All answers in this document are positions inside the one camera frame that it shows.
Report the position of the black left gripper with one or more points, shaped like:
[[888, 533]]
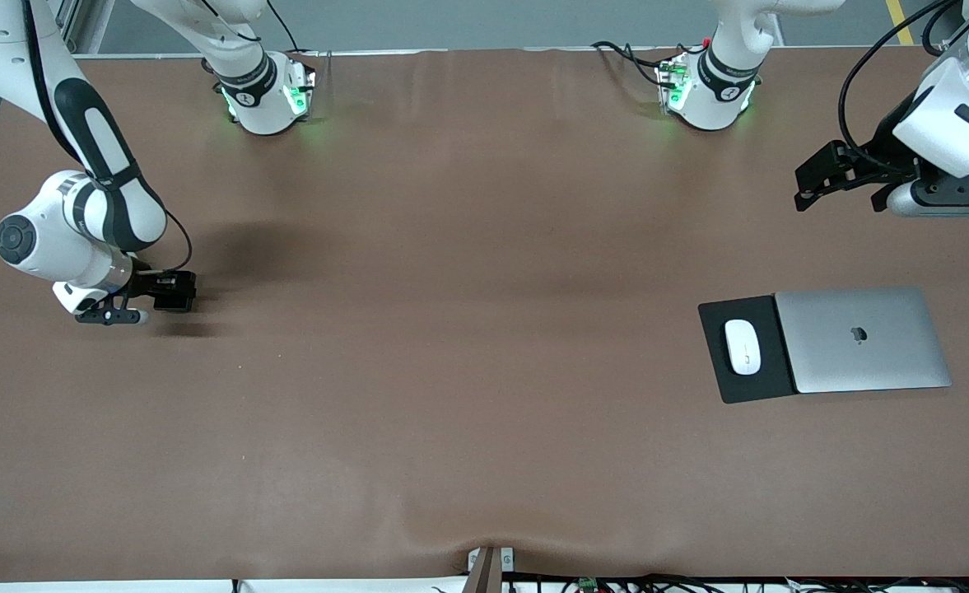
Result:
[[888, 149]]

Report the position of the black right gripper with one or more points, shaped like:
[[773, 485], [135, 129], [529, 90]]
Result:
[[146, 284]]

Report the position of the white computer mouse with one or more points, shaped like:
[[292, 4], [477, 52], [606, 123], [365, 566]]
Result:
[[743, 346]]

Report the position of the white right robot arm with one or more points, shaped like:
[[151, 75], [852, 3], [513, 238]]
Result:
[[48, 239]]

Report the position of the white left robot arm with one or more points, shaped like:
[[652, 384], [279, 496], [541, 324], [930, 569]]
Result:
[[953, 115]]

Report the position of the black mouse pad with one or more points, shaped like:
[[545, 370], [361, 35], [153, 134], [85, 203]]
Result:
[[715, 362]]

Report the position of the silver closed laptop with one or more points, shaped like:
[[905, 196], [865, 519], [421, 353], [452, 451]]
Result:
[[863, 338]]

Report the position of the brown table cover mat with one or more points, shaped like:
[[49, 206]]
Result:
[[369, 412]]

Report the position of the aluminium frame profile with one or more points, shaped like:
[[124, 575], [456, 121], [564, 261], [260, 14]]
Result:
[[72, 16]]

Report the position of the metal table edge bracket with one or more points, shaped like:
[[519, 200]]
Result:
[[491, 572]]

